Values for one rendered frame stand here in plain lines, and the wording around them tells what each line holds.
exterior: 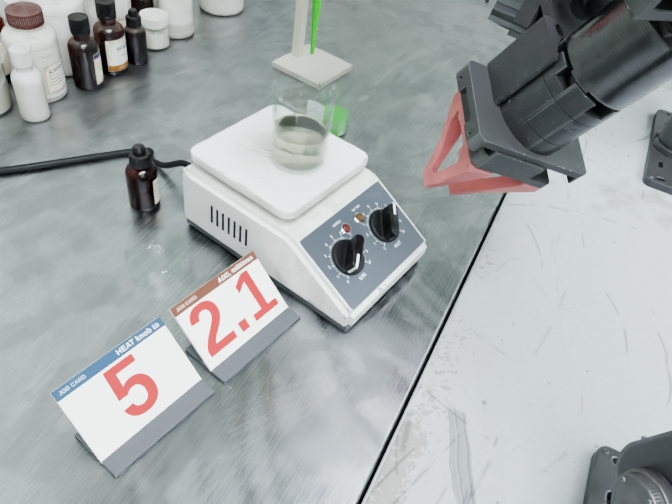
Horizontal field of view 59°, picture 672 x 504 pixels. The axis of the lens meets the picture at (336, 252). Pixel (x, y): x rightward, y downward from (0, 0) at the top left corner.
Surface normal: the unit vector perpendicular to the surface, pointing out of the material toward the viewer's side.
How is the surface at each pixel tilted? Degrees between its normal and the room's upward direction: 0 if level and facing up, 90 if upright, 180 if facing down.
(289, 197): 0
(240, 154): 0
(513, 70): 70
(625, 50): 89
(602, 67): 89
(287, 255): 90
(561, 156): 29
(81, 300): 0
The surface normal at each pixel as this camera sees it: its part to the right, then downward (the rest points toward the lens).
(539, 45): -0.86, -0.17
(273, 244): -0.60, 0.50
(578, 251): 0.14, -0.70
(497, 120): 0.51, -0.37
